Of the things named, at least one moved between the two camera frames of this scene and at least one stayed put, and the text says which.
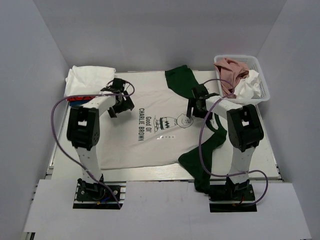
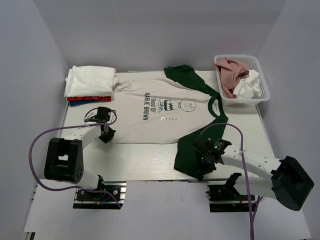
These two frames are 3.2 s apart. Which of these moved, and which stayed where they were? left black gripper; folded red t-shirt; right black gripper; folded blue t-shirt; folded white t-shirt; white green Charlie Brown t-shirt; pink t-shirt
Moved: white green Charlie Brown t-shirt; left black gripper; right black gripper
Stayed: pink t-shirt; folded white t-shirt; folded blue t-shirt; folded red t-shirt
